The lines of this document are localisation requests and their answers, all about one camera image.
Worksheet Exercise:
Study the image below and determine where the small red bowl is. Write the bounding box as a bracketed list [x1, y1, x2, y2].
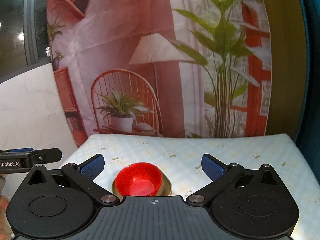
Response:
[114, 163, 163, 196]

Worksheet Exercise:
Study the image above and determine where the small green square plate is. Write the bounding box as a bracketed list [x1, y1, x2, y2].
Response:
[112, 174, 172, 201]

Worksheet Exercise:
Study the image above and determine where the person's left hand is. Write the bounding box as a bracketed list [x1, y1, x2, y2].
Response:
[0, 174, 12, 239]

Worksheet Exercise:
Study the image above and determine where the floral checked tablecloth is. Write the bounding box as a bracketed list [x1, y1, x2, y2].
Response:
[63, 134, 319, 239]

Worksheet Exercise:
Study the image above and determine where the teal curtain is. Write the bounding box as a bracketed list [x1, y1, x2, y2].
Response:
[293, 0, 320, 160]

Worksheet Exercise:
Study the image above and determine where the dark window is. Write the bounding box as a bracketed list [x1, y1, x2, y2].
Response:
[0, 0, 51, 83]

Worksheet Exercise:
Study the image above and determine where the printed room backdrop cloth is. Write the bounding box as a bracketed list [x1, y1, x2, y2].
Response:
[46, 0, 307, 147]

